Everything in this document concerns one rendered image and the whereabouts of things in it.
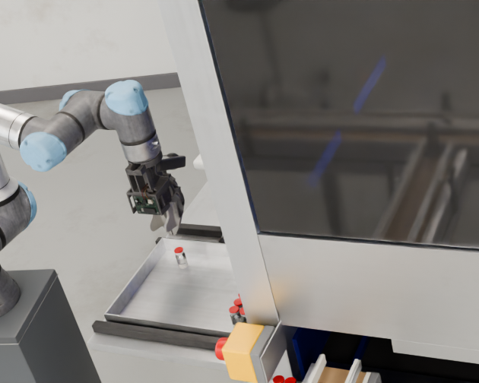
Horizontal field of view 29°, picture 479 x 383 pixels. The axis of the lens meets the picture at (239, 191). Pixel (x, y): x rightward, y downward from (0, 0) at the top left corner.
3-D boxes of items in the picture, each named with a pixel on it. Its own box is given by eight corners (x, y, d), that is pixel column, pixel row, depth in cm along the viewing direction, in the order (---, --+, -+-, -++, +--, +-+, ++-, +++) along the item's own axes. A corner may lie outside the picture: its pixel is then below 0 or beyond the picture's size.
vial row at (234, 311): (275, 273, 192) (271, 255, 190) (241, 330, 180) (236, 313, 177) (266, 271, 193) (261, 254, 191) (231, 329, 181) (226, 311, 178)
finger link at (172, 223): (163, 248, 193) (152, 212, 188) (176, 230, 198) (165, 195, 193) (176, 248, 192) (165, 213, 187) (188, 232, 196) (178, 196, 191)
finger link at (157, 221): (150, 246, 195) (139, 211, 190) (163, 229, 199) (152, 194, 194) (163, 248, 193) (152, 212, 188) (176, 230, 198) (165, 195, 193)
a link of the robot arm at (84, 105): (41, 109, 180) (84, 112, 175) (75, 81, 188) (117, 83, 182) (54, 143, 184) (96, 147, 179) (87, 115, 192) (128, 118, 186)
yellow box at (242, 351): (282, 356, 160) (274, 325, 156) (267, 386, 155) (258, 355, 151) (243, 350, 163) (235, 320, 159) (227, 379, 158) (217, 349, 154)
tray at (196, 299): (304, 264, 193) (301, 250, 191) (256, 349, 175) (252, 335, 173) (166, 249, 209) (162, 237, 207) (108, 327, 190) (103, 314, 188)
